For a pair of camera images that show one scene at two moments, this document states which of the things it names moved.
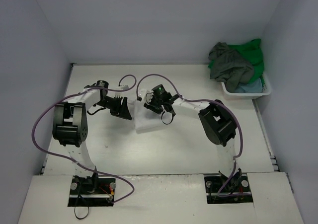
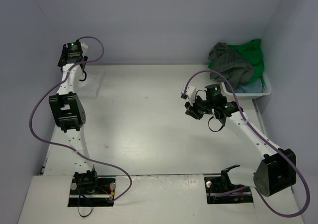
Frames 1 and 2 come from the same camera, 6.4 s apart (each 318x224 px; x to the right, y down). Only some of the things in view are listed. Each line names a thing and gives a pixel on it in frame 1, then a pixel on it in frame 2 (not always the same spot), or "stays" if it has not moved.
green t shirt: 252,50 stays
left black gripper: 118,106 → 62,60
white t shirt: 145,118 → 88,88
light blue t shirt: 255,86 stays
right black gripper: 151,107 → 192,109
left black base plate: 92,191 stays
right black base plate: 238,183 stays
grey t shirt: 227,66 stays
